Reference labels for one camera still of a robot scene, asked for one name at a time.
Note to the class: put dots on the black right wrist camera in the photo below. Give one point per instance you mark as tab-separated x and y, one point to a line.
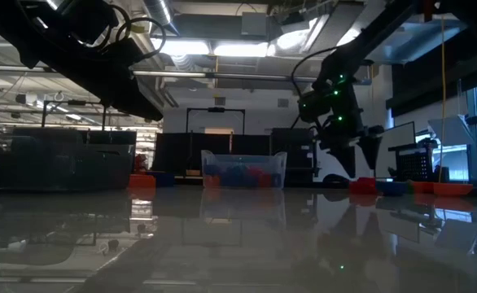
316	106

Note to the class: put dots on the small blue block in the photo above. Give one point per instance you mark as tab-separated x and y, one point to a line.
234	177
212	169

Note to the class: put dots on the grey wall vent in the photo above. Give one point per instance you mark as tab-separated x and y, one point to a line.
283	103
220	101

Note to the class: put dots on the black station frame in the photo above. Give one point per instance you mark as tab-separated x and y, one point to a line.
216	110
73	103

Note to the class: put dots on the red background object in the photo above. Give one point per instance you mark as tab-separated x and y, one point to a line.
141	163

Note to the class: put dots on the horizontal ceiling pipe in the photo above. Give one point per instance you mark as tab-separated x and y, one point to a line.
242	76

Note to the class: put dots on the black partition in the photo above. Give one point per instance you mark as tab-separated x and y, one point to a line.
112	136
181	150

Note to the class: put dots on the clear plastic bin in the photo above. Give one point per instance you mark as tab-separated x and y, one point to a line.
244	158

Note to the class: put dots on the small red block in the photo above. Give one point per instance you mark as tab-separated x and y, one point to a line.
255	173

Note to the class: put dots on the grey ceiling unit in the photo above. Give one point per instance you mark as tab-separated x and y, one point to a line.
255	23

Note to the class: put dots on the white paper sheet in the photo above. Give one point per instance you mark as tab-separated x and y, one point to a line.
452	130

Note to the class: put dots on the silver ceiling duct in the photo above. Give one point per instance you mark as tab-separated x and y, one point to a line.
159	12

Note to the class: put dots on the pink pole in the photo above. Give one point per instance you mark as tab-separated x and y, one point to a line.
230	144

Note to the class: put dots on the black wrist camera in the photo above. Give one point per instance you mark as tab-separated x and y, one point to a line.
96	20
316	106

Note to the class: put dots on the black cabinet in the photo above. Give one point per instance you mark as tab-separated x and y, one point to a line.
293	154

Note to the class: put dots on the small orange block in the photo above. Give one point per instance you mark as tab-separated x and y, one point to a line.
212	182

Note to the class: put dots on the ceiling light panel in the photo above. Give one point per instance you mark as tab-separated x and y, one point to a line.
240	49
185	46

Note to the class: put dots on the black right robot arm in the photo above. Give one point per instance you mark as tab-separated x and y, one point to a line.
385	24

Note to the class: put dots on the red rectangular block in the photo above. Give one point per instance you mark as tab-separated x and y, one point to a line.
362	185

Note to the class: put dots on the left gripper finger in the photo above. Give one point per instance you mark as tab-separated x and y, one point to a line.
134	109
141	95

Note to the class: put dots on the whiteboard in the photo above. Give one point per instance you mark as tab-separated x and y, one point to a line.
399	138

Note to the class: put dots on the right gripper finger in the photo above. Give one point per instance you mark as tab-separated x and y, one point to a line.
349	160
372	150

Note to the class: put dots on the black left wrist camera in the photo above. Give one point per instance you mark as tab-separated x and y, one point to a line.
96	20

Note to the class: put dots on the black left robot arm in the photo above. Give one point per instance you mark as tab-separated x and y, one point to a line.
10	24

